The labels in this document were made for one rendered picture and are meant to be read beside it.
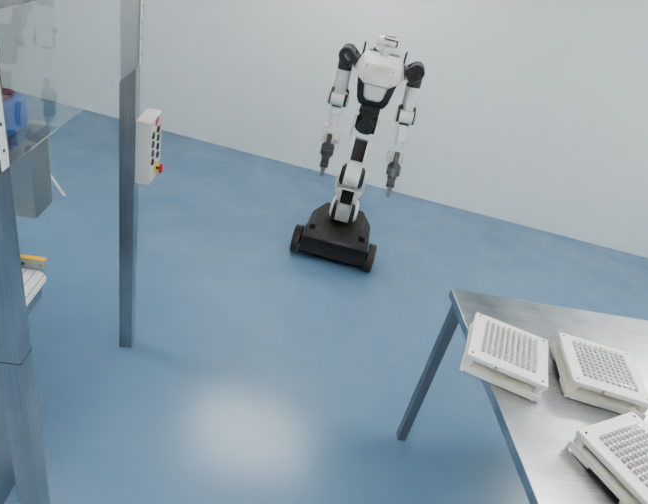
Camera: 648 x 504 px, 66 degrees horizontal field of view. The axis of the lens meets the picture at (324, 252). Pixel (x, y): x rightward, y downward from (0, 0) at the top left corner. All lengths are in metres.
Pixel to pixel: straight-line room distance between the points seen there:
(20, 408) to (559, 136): 4.44
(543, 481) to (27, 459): 1.39
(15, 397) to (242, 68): 3.85
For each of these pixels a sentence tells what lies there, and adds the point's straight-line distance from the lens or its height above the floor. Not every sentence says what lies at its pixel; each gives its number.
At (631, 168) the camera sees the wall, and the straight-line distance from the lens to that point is 5.24.
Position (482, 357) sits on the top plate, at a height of 0.91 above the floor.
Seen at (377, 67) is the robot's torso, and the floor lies 1.31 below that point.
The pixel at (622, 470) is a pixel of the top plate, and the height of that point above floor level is 0.91.
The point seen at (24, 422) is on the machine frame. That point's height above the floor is 0.64.
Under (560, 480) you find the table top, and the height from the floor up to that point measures 0.84.
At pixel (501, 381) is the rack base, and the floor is 0.86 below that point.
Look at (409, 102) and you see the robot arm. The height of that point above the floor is 1.15.
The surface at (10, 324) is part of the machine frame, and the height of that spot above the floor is 0.98.
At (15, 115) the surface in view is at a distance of 1.19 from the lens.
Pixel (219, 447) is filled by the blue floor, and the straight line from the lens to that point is 2.30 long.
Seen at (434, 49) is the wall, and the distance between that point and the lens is 4.63.
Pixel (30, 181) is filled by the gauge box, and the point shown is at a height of 1.20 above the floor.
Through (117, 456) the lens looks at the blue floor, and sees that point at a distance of 2.28.
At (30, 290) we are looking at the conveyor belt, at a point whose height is 0.88.
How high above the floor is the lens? 1.85
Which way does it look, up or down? 31 degrees down
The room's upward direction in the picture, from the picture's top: 14 degrees clockwise
